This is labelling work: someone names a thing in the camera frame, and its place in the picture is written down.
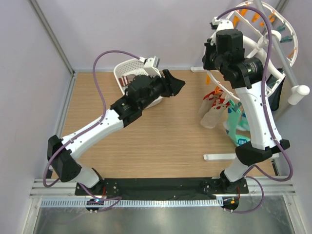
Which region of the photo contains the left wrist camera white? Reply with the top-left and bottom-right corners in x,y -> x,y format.
139,56 -> 161,77

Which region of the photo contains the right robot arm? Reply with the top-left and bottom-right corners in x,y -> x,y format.
202,29 -> 290,193

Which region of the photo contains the white and grey drying rack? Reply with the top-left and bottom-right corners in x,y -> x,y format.
191,0 -> 310,161

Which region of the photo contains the grey sock rust striped cuff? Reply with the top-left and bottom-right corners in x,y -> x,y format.
118,76 -> 130,87

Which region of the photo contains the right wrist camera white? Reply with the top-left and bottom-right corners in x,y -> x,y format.
210,17 -> 234,45

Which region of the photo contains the white perforated plastic basket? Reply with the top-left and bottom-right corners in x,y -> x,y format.
113,58 -> 149,95

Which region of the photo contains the slotted grey cable duct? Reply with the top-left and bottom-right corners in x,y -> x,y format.
40,197 -> 223,208

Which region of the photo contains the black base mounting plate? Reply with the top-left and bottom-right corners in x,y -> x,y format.
88,177 -> 249,199

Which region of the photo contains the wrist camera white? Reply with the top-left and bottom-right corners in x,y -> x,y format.
210,17 -> 234,45
139,56 -> 161,77

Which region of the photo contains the teal patterned sock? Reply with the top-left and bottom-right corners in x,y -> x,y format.
223,100 -> 250,146
237,112 -> 250,131

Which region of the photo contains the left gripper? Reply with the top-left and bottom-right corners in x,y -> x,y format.
139,70 -> 185,110

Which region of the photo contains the white round clip hanger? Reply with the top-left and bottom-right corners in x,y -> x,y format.
217,0 -> 298,97

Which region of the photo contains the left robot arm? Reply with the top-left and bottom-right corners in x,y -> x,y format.
47,69 -> 185,195

